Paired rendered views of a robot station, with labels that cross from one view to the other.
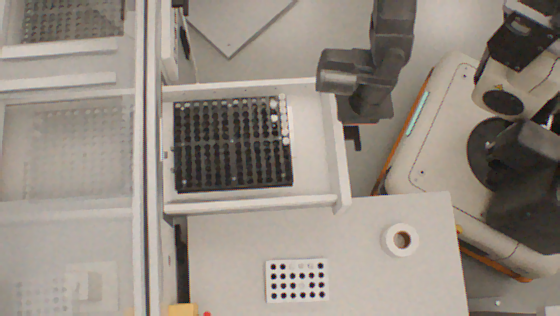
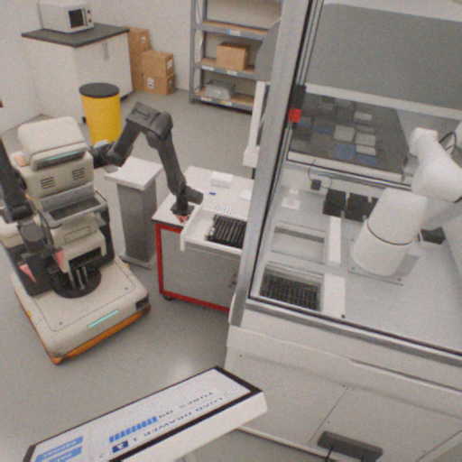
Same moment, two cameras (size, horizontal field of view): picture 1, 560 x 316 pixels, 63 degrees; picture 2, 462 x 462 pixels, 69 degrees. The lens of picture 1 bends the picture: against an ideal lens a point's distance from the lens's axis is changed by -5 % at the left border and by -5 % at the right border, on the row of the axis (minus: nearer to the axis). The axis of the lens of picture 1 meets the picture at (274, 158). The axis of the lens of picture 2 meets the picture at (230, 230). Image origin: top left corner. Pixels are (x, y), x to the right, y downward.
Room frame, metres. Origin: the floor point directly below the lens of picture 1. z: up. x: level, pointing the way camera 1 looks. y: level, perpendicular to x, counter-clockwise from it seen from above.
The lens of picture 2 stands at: (1.43, 0.55, 1.95)
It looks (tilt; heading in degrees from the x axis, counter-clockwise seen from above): 40 degrees down; 202
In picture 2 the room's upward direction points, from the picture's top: 7 degrees clockwise
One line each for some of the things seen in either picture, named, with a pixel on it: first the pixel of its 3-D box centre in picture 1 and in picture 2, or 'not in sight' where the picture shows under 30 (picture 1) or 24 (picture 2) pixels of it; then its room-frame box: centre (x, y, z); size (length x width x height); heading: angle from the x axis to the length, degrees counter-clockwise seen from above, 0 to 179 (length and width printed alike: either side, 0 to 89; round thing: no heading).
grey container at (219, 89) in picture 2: not in sight; (220, 89); (-3.33, -1.87, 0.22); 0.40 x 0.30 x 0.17; 100
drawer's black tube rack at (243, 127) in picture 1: (232, 146); (231, 235); (0.28, 0.09, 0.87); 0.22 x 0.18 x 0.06; 102
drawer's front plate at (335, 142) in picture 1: (333, 138); (192, 224); (0.32, -0.11, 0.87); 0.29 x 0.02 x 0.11; 12
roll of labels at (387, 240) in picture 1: (399, 240); not in sight; (0.15, -0.28, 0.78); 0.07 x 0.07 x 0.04
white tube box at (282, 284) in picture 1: (296, 281); (222, 212); (0.04, -0.08, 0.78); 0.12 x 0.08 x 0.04; 99
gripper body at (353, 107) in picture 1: (367, 97); (182, 204); (0.36, -0.15, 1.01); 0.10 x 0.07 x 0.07; 102
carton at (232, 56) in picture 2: not in sight; (233, 56); (-3.37, -1.72, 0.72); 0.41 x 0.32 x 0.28; 100
